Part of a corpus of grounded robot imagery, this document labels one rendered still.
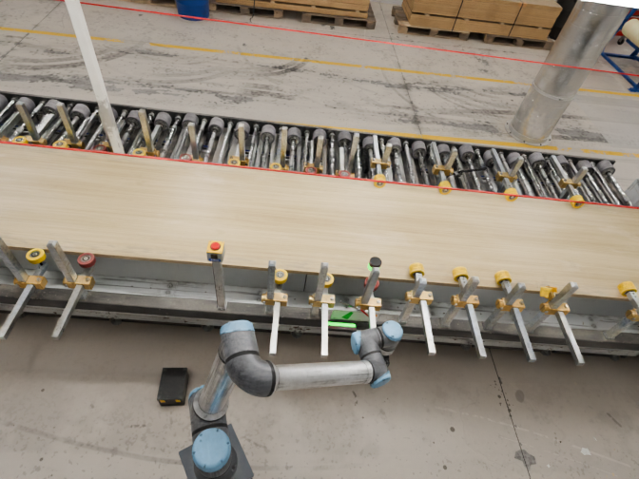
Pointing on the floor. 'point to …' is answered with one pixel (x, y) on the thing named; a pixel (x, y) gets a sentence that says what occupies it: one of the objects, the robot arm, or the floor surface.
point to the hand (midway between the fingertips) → (374, 361)
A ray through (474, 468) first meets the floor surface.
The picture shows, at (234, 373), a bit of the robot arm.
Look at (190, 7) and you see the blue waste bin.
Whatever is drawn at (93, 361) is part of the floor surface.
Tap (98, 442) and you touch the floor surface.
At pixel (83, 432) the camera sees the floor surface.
